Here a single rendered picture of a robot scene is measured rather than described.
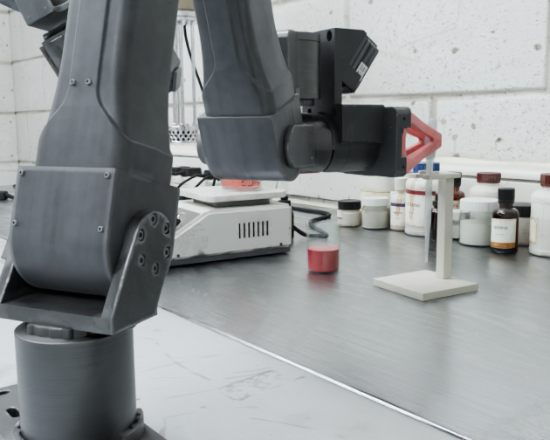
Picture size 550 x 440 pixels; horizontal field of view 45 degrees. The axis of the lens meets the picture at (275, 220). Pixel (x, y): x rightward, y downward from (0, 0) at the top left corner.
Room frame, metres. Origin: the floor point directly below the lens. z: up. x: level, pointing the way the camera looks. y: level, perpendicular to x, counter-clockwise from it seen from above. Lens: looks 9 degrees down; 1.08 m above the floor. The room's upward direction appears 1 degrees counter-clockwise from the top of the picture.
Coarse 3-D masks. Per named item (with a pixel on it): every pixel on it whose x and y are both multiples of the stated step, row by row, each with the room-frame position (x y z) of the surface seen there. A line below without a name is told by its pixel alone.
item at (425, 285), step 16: (416, 176) 0.71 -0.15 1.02; (432, 176) 0.70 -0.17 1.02; (448, 176) 0.71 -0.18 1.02; (448, 192) 0.72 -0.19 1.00; (448, 208) 0.72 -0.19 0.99; (448, 224) 0.72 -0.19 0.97; (448, 240) 0.72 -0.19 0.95; (448, 256) 0.72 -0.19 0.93; (416, 272) 0.75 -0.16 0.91; (432, 272) 0.75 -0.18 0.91; (448, 272) 0.72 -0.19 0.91; (384, 288) 0.71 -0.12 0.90; (400, 288) 0.69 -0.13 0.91; (416, 288) 0.68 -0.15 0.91; (432, 288) 0.68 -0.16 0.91; (448, 288) 0.68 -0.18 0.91; (464, 288) 0.69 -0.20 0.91
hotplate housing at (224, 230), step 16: (192, 208) 0.89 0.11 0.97; (208, 208) 0.87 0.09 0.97; (224, 208) 0.87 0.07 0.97; (240, 208) 0.88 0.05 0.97; (256, 208) 0.89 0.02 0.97; (272, 208) 0.90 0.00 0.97; (288, 208) 0.91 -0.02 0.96; (192, 224) 0.84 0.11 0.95; (208, 224) 0.85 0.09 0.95; (224, 224) 0.86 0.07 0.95; (240, 224) 0.87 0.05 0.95; (256, 224) 0.88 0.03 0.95; (272, 224) 0.90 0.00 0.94; (288, 224) 0.91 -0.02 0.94; (176, 240) 0.83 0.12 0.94; (192, 240) 0.84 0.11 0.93; (208, 240) 0.85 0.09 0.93; (224, 240) 0.86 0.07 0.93; (240, 240) 0.87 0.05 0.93; (256, 240) 0.88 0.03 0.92; (272, 240) 0.90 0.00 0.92; (288, 240) 0.91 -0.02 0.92; (176, 256) 0.83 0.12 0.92; (192, 256) 0.84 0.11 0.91; (208, 256) 0.85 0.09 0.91; (224, 256) 0.86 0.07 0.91; (240, 256) 0.87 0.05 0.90
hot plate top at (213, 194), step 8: (184, 192) 0.93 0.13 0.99; (192, 192) 0.91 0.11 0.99; (200, 192) 0.90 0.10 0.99; (208, 192) 0.90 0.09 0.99; (216, 192) 0.90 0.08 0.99; (224, 192) 0.90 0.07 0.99; (232, 192) 0.90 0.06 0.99; (240, 192) 0.90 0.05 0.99; (248, 192) 0.90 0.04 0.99; (256, 192) 0.90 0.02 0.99; (264, 192) 0.90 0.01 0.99; (272, 192) 0.90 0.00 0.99; (280, 192) 0.91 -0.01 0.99; (200, 200) 0.88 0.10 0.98; (208, 200) 0.86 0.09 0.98; (216, 200) 0.86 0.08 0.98; (224, 200) 0.87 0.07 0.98; (232, 200) 0.87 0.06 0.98; (240, 200) 0.88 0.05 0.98
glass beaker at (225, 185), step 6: (222, 180) 0.92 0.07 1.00; (228, 180) 0.91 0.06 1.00; (234, 180) 0.90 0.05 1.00; (240, 180) 0.90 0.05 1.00; (246, 180) 0.90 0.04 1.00; (252, 180) 0.91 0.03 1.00; (222, 186) 0.92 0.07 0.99; (228, 186) 0.91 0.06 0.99; (234, 186) 0.90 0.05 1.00; (240, 186) 0.90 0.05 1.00; (246, 186) 0.90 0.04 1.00; (252, 186) 0.91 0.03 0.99; (258, 186) 0.92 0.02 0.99
